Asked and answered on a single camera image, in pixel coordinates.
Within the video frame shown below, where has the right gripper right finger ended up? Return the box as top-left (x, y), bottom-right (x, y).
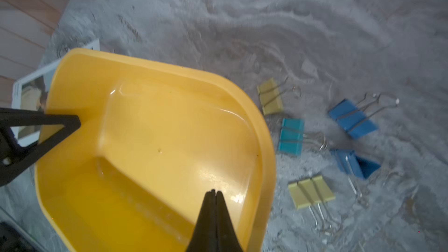
top-left (186, 190), bottom-right (243, 252)

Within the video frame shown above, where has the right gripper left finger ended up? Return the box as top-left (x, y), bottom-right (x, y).
top-left (1, 108), bottom-right (81, 186)

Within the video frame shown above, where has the yellow binder clip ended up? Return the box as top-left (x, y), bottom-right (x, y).
top-left (257, 77), bottom-right (303, 116)
top-left (288, 176), bottom-right (341, 236)

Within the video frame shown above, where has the yellow plastic storage box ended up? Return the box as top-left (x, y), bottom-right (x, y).
top-left (35, 49), bottom-right (276, 252)

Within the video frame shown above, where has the blue binder clip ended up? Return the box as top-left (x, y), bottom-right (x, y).
top-left (328, 92), bottom-right (400, 140)
top-left (330, 149), bottom-right (380, 200)

